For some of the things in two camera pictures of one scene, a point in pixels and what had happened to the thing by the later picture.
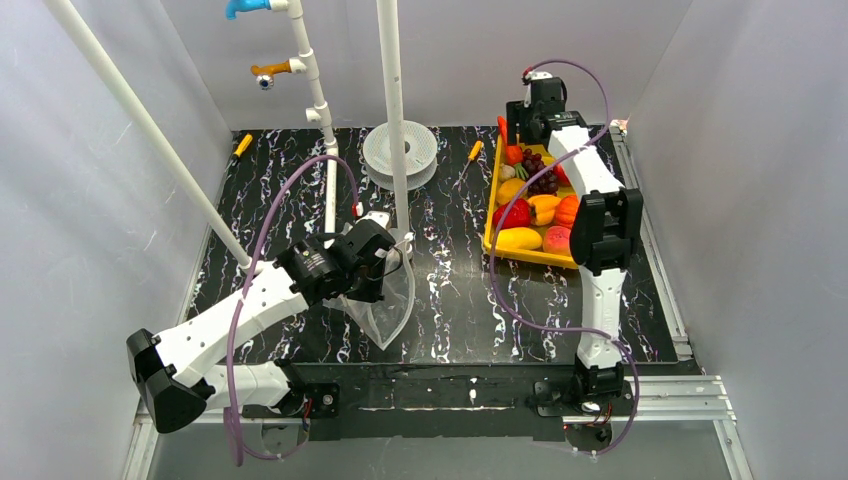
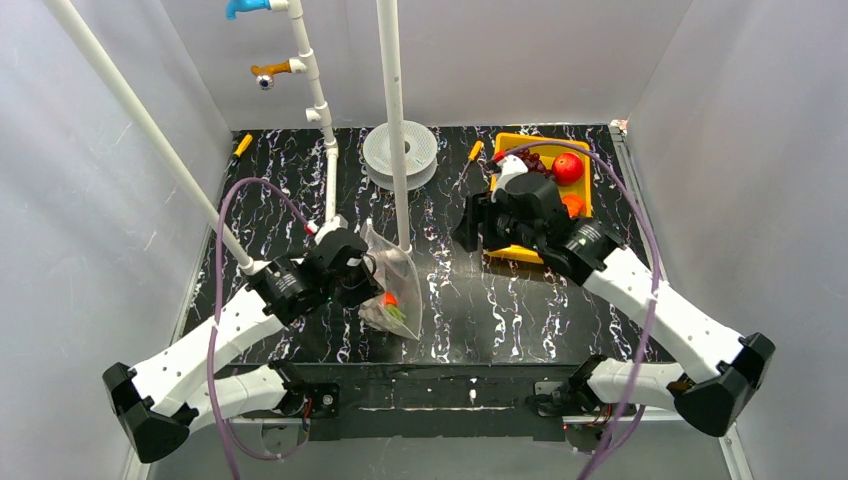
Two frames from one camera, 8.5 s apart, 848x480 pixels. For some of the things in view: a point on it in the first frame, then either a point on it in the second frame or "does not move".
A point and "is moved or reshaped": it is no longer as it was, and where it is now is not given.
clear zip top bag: [381, 319] is moved or reshaped
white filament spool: [421, 154] does not move
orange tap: [265, 74] does not move
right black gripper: [520, 115] to [478, 221]
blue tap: [235, 6] does not move
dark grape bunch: [544, 184] does not move
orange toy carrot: [513, 154] to [391, 304]
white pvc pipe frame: [389, 40] does not move
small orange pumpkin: [566, 210] does not move
